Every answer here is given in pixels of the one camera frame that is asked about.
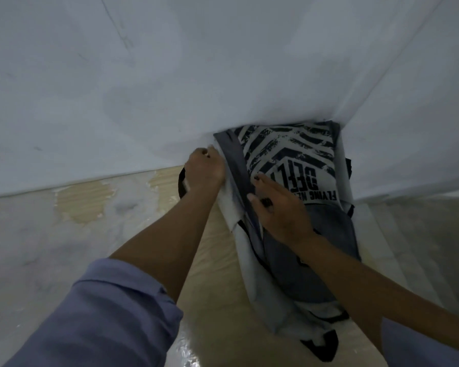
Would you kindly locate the person's left hand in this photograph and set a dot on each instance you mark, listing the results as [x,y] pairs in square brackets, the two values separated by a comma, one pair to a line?
[203,172]

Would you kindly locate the person's right hand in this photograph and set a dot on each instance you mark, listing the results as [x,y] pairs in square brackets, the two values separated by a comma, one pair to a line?
[285,217]

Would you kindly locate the person's left fingers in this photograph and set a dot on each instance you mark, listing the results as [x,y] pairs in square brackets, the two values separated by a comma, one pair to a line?
[206,153]

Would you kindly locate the person's right thumb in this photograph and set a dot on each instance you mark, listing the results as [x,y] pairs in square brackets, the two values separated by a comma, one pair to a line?
[257,209]

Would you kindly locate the grey white printed t-shirt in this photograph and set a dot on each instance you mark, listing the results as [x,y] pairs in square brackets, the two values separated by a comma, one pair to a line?
[290,271]

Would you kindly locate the person's right forearm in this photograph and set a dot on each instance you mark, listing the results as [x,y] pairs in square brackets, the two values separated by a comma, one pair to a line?
[367,290]

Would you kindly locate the person's left forearm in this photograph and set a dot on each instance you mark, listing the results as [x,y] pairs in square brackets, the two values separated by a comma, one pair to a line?
[168,240]

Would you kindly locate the blue shirt sleeve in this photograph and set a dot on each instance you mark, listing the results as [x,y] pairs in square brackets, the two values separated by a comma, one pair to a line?
[424,347]
[107,321]

